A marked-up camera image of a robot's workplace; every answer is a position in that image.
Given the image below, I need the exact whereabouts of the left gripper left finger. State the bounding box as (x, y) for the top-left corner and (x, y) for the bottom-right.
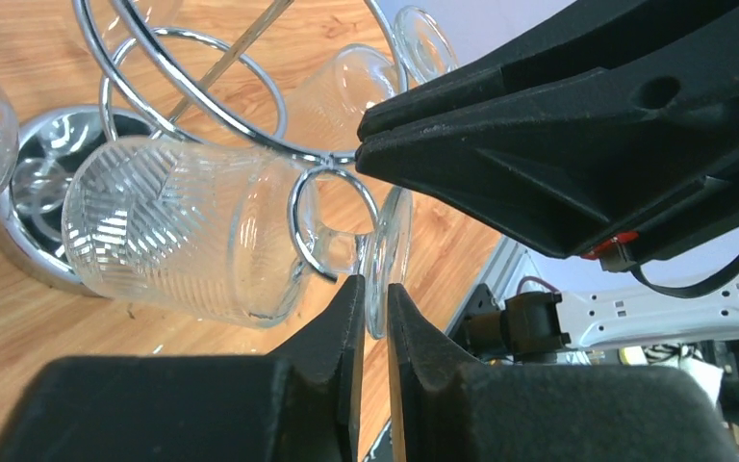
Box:
(0, 275), (366, 461)

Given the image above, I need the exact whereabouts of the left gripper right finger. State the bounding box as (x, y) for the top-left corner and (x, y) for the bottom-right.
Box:
(388, 284), (739, 461)

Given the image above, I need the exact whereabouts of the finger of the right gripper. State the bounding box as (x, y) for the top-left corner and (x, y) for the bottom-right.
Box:
(356, 69), (739, 259)
(358, 1), (739, 141)

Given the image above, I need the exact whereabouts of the chrome wine glass rack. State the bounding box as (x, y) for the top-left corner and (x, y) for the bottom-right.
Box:
(0, 0), (412, 297)

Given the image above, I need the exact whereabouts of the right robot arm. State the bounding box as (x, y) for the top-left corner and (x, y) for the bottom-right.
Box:
(357, 1), (739, 360)

